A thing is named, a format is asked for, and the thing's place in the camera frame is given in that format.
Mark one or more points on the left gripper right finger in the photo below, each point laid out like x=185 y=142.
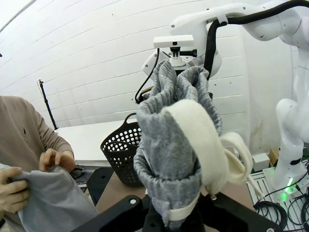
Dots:
x=236 y=215

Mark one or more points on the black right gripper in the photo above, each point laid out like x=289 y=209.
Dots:
x=182 y=69

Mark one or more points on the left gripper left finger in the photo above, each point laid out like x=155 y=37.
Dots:
x=120 y=215

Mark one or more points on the black perforated plastic basket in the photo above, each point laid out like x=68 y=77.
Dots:
x=120 y=157

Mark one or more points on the person's left forearm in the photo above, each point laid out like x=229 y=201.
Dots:
x=60 y=142

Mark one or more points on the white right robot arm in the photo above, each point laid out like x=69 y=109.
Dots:
x=193 y=21

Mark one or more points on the person's left hand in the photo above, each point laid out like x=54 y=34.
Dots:
x=58 y=159

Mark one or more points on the person's right hand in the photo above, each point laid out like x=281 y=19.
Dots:
x=12 y=193

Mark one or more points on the grey power box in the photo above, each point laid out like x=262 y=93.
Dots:
x=261 y=161

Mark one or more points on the small cardboard box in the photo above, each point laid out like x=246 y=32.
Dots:
x=274 y=155

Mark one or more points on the white side table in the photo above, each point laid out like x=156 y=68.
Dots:
x=84 y=137

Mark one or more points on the black tripod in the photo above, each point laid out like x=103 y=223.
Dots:
x=47 y=104

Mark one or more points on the person in beige sweater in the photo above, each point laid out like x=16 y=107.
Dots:
x=19 y=125

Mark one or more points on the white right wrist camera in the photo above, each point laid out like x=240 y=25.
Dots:
x=173 y=39

